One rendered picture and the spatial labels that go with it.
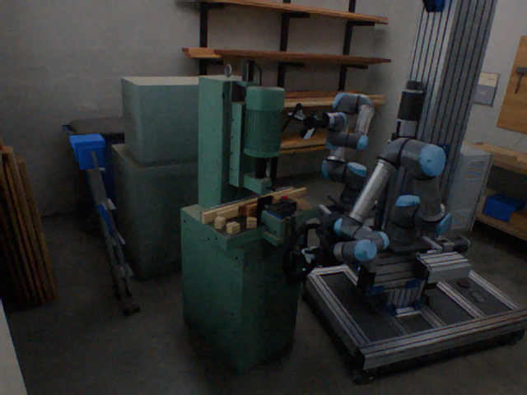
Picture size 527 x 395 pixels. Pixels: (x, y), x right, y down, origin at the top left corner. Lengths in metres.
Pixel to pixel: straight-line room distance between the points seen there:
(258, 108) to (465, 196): 1.27
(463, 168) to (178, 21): 2.95
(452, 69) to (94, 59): 2.97
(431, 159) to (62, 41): 3.17
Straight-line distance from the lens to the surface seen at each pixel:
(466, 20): 2.10
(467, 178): 2.30
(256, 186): 1.88
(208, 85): 1.97
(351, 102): 2.35
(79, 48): 3.87
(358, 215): 1.58
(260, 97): 1.72
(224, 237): 1.68
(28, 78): 3.85
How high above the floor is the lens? 1.72
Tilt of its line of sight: 23 degrees down
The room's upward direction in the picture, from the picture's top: 4 degrees clockwise
